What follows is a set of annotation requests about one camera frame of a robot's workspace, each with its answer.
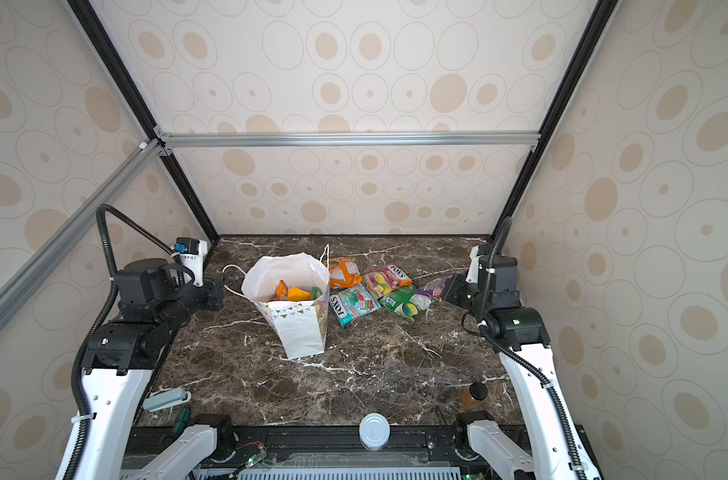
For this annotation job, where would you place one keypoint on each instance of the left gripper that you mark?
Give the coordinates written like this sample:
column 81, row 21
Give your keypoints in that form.
column 216, row 282

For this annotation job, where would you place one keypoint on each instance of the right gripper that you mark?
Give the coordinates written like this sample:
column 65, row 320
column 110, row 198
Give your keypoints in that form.
column 455, row 286

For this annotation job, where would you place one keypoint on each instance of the purple snack packet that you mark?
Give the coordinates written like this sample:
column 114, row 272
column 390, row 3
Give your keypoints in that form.
column 437, row 288

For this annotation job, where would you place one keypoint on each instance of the yellow snack bag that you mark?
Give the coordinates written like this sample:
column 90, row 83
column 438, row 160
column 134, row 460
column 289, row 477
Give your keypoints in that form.
column 295, row 294

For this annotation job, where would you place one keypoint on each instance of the white paper bag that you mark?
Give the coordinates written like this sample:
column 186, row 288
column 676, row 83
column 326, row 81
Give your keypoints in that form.
column 300, row 325

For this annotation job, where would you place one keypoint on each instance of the green snack packet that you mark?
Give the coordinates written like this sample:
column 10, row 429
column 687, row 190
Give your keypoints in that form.
column 406, row 302

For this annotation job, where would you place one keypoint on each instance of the pink fruit candy packet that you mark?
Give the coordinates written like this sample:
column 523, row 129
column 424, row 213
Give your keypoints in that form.
column 282, row 292

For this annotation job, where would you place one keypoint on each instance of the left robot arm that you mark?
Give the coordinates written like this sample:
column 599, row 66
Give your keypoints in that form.
column 149, row 302

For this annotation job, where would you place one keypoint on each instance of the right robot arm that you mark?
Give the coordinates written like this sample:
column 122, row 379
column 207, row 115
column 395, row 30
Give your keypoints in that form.
column 538, row 372

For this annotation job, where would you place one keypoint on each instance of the brown bottle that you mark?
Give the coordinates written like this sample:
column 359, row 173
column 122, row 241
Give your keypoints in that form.
column 473, row 397

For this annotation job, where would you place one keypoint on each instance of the pink Fox's candy packet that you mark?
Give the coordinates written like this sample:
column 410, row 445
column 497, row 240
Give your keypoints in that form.
column 385, row 280

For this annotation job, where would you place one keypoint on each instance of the orange snack packet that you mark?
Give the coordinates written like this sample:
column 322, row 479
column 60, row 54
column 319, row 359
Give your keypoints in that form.
column 344, row 273

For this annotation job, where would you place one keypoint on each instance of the teal Fox's candy packet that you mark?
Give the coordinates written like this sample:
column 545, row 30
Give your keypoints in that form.
column 353, row 303

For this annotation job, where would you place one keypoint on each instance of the horizontal aluminium bar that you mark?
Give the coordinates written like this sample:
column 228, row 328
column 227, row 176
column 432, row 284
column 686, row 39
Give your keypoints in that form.
column 342, row 140

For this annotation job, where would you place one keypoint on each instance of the white round cap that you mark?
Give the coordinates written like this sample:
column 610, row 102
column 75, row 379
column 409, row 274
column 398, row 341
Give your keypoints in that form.
column 374, row 432

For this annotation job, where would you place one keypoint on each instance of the diagonal aluminium bar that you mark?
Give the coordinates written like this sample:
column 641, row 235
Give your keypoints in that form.
column 17, row 291

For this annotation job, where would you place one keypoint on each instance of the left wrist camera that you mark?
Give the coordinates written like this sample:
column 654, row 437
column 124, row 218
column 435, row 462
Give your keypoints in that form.
column 191, row 254

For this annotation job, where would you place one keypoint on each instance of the grey tool handle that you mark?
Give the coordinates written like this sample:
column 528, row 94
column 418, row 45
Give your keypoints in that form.
column 168, row 399

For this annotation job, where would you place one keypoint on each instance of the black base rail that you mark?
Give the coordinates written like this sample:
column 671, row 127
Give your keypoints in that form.
column 211, row 447

